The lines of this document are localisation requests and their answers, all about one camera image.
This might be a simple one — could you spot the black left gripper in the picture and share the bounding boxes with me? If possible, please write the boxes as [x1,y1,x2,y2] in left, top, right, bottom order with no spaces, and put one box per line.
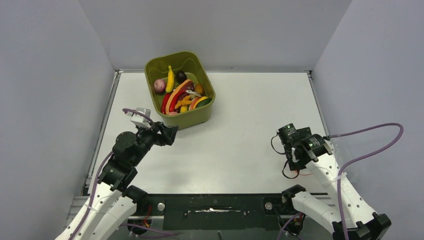
[131,121,179,167]

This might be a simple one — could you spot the purple red onion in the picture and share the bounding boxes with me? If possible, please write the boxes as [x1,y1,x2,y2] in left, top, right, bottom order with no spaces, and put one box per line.
[153,78,167,94]

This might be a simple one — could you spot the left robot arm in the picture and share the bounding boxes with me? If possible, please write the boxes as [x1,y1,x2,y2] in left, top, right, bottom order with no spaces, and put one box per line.
[56,121,179,240]

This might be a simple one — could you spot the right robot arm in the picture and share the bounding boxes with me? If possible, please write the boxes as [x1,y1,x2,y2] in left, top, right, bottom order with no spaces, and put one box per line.
[276,123,392,240]

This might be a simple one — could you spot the yellow banana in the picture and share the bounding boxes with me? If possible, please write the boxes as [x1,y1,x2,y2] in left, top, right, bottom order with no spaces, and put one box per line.
[179,105,189,113]

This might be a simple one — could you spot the watermelon slice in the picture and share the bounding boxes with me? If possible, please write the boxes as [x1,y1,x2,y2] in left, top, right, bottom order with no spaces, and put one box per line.
[188,96,201,111]

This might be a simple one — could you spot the short red chili pepper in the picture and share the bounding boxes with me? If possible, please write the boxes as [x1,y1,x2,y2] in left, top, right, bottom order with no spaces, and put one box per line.
[161,93,172,115]

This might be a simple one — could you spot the olive green plastic basket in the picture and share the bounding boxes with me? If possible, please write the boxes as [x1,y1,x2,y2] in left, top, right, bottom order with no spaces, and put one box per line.
[144,51,216,129]

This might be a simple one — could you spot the dark green avocado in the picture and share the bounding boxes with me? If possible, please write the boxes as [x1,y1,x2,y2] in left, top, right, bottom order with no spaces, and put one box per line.
[196,98,213,109]

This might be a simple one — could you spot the long yellow chili pepper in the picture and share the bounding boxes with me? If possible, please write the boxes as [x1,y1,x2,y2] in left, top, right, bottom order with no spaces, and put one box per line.
[165,65,175,93]

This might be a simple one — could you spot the dark purple plum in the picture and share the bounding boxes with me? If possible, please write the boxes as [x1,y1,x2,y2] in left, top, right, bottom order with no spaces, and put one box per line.
[174,70,188,84]

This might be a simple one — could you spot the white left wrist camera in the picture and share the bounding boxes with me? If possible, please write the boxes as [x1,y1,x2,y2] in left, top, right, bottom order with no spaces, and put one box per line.
[130,107,152,129]

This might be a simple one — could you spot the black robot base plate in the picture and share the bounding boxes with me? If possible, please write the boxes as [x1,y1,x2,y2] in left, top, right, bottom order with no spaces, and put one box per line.
[126,193,297,239]

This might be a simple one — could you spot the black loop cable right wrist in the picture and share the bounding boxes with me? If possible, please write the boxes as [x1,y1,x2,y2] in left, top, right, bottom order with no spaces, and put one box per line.
[270,132,301,180]

